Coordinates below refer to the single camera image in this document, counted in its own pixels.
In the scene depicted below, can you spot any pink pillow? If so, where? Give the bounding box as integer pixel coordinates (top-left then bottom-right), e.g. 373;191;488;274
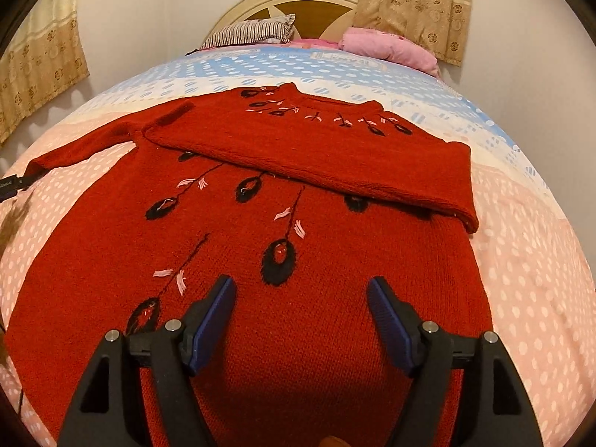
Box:
337;27;441;77

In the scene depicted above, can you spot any striped pillow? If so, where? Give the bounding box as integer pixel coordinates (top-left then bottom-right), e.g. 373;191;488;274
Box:
200;14;296;50

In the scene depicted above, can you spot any red knitted sweater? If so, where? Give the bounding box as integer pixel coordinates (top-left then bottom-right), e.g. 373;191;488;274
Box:
4;81;494;447

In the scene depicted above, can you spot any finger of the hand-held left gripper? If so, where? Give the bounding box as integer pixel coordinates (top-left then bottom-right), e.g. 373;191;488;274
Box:
0;168;47;203

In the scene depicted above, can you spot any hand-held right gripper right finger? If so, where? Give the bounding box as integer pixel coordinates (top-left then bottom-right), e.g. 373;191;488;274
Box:
367;277;545;447

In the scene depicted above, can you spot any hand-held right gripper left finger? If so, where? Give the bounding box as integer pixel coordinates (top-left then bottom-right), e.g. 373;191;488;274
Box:
56;275;238;447

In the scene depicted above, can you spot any beige flowered curtain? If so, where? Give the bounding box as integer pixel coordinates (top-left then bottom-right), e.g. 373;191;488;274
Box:
0;0;90;145
351;0;476;67

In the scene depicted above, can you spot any polka dot bedspread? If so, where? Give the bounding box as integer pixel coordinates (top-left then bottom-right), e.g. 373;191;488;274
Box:
0;39;596;447

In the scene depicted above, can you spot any cream wooden headboard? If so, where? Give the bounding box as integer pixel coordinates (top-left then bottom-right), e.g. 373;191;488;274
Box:
202;0;368;50

